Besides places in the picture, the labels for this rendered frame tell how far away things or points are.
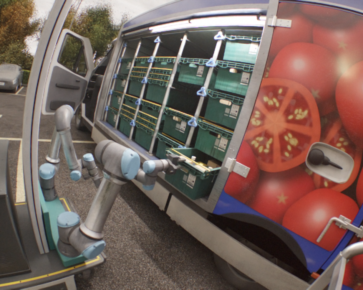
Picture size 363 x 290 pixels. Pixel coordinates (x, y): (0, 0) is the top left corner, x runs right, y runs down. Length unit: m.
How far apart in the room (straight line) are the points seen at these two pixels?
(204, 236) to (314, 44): 1.54
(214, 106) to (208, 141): 0.30
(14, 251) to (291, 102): 1.62
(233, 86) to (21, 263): 1.78
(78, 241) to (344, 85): 1.53
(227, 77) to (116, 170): 1.14
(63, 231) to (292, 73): 1.47
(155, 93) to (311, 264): 2.10
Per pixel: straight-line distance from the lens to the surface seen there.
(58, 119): 1.15
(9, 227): 0.86
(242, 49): 1.55
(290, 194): 1.10
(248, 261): 1.37
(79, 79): 4.11
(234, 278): 1.67
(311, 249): 1.23
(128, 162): 0.69
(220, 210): 1.29
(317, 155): 1.04
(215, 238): 1.40
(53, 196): 1.37
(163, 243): 1.80
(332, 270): 0.47
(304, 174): 1.08
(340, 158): 1.11
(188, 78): 1.74
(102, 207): 0.76
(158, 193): 1.68
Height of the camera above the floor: 1.27
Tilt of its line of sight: 13 degrees down
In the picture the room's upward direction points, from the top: 17 degrees clockwise
